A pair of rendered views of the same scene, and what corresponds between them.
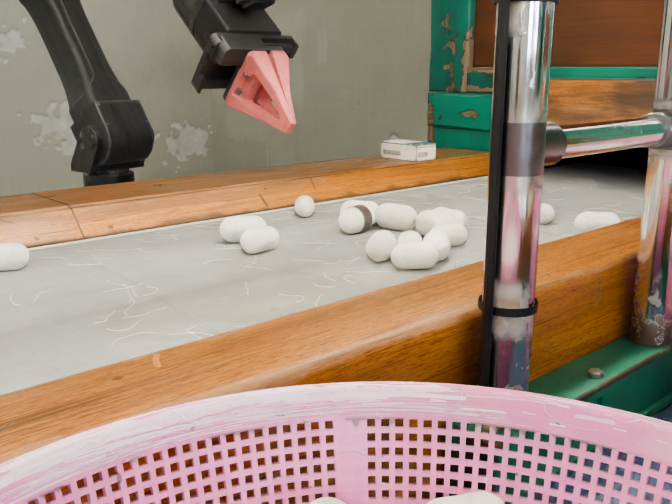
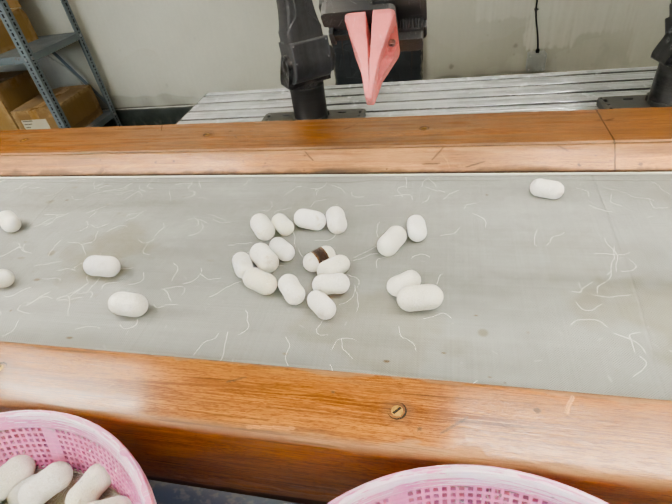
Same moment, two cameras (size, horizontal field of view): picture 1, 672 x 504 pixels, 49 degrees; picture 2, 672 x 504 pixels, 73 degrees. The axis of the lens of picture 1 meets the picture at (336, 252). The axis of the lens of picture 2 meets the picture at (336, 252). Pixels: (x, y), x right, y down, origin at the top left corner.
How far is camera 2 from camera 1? 17 cm
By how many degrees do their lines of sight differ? 57
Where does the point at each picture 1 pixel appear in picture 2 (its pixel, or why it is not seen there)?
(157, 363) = (567, 409)
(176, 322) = (627, 319)
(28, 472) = (454, 476)
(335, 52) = not seen: outside the picture
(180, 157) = not seen: outside the picture
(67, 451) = (476, 475)
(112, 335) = (576, 312)
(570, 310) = not seen: outside the picture
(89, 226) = (623, 161)
